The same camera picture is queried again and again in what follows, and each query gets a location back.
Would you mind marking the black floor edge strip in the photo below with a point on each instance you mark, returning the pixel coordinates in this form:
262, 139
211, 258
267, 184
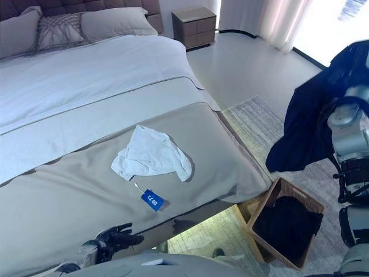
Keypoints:
239, 32

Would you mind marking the white duvet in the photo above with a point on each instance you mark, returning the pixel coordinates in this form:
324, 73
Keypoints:
86, 72

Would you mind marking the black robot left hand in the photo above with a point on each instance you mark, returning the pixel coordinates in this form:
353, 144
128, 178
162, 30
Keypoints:
118, 238

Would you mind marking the dark robot foot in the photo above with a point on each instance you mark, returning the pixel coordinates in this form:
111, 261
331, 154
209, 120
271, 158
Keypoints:
218, 253

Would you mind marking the white sheer curtain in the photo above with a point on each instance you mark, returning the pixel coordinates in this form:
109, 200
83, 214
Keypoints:
268, 20

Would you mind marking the light wooden stand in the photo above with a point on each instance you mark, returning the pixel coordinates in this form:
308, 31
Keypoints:
243, 220

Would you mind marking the brown wooden nightstand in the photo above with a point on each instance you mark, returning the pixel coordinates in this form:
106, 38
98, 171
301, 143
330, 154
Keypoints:
194, 27

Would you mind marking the white garment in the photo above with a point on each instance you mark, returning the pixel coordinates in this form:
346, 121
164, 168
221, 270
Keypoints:
152, 155

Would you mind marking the brown tufted headboard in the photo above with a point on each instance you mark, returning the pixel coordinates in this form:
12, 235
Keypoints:
86, 4

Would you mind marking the black garment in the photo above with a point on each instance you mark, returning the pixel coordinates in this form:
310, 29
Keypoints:
288, 225

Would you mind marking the blue paper tag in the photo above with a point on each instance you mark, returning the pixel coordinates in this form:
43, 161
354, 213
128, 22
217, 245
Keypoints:
154, 200

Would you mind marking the brown wicker basket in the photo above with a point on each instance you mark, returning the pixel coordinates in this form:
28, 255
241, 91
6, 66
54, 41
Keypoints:
267, 203

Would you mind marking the plain beige pillow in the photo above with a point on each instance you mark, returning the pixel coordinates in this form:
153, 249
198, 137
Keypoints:
17, 34
115, 24

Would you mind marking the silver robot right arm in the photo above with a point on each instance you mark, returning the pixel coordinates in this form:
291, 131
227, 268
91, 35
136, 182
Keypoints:
346, 138

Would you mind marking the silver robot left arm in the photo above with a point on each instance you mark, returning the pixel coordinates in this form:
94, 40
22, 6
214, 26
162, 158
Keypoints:
86, 251

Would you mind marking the grey robot torso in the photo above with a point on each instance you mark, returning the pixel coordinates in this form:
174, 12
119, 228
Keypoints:
173, 267

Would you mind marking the grey patterned cushion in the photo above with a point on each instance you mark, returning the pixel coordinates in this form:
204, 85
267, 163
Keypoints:
59, 30

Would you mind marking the grey striped rug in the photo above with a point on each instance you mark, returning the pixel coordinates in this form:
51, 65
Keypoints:
259, 127

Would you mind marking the beige bed runner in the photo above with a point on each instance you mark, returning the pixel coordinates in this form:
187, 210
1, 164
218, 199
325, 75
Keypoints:
72, 202

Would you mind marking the navy blue garment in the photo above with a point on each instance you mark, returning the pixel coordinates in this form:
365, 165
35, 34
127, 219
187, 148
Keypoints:
302, 130

